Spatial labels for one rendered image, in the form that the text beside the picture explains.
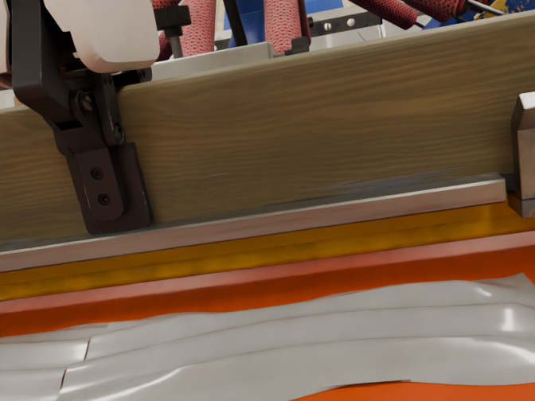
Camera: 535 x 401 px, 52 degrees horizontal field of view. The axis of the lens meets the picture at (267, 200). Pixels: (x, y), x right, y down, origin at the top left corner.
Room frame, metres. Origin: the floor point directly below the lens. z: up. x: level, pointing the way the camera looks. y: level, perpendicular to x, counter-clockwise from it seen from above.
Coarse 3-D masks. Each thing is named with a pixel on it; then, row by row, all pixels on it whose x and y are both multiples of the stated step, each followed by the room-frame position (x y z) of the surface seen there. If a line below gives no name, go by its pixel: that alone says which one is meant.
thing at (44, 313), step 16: (112, 288) 0.28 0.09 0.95; (128, 288) 0.28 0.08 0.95; (144, 288) 0.27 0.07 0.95; (0, 304) 0.29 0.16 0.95; (16, 304) 0.29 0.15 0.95; (32, 304) 0.28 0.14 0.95; (48, 304) 0.28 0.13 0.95; (64, 304) 0.27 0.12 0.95; (80, 304) 0.27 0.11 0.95; (96, 304) 0.26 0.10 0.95; (112, 304) 0.26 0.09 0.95; (128, 304) 0.26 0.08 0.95; (0, 320) 0.27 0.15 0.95; (16, 320) 0.26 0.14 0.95; (32, 320) 0.26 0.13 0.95; (48, 320) 0.26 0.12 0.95; (64, 320) 0.25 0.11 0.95; (80, 320) 0.25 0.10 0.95; (96, 320) 0.24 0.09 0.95; (112, 320) 0.24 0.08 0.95; (0, 336) 0.25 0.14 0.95
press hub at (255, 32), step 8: (240, 0) 1.08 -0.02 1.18; (248, 0) 1.07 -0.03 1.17; (256, 0) 1.07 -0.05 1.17; (240, 8) 1.08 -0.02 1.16; (248, 8) 1.07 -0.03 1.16; (256, 8) 1.07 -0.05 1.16; (240, 16) 1.07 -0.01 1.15; (248, 16) 1.06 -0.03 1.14; (256, 16) 1.06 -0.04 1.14; (248, 24) 1.06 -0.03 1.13; (256, 24) 1.06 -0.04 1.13; (248, 32) 1.06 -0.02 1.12; (256, 32) 1.05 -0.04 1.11; (264, 32) 1.05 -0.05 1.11; (232, 40) 1.08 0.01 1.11; (248, 40) 1.05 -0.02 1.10; (256, 40) 1.04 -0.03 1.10; (264, 40) 1.04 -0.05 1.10
